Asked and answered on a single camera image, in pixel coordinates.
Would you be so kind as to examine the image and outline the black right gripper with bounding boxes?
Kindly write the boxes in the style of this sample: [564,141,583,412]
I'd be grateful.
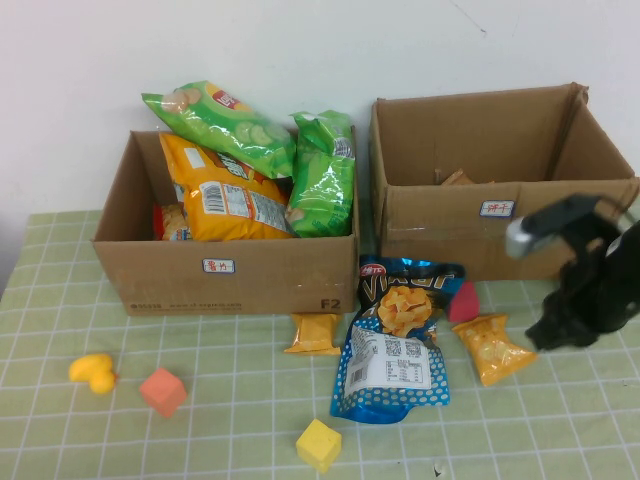
[524,249,621,353]

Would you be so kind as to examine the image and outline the yellow small snack packet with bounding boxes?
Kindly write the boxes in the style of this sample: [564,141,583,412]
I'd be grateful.
[451,313,539,387]

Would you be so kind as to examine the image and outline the green chips bag with barcode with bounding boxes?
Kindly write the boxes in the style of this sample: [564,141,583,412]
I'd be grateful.
[285,109,357,239]

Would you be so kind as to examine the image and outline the blue chips snack bag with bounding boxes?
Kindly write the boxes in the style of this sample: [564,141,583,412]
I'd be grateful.
[329,254,467,425]

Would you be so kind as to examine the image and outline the brown orange small snack packet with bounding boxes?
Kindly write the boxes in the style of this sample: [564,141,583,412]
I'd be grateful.
[434,168,496,187]

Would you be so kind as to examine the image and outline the red snack bag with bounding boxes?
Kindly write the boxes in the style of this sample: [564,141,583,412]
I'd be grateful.
[152,201,192,242]

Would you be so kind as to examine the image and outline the red foam cube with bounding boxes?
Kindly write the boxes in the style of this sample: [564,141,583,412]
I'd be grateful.
[446,281,481,324]

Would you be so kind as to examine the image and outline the cardboard box with taped flaps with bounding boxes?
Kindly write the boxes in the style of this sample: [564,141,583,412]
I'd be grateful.
[369,83,640,282]

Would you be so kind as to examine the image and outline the white label sticker blue border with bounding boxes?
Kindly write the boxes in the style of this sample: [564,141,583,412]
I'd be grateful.
[479,200,516,220]
[201,257,237,275]

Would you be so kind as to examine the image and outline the yellow foam cube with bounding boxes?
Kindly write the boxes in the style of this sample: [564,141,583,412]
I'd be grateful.
[295,418,343,474]

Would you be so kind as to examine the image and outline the green checkered tablecloth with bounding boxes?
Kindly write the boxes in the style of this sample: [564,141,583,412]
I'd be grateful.
[0,207,640,480]

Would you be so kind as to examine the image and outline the large orange chips bag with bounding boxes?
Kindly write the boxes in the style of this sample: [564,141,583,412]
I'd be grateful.
[159,131,296,243]

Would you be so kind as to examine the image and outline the cardboard box with F2 print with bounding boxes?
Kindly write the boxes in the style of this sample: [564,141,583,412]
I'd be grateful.
[92,125,361,317]

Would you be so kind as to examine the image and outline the green cucumber Lay's chips bag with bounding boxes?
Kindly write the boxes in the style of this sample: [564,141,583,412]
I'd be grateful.
[141,80,298,180]

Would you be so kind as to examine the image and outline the orange foam cube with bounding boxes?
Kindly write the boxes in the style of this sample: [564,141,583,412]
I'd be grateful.
[139,367,188,419]

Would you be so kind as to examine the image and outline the yellow rubber duck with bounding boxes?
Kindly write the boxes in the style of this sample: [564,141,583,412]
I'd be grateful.
[68,353,121,396]

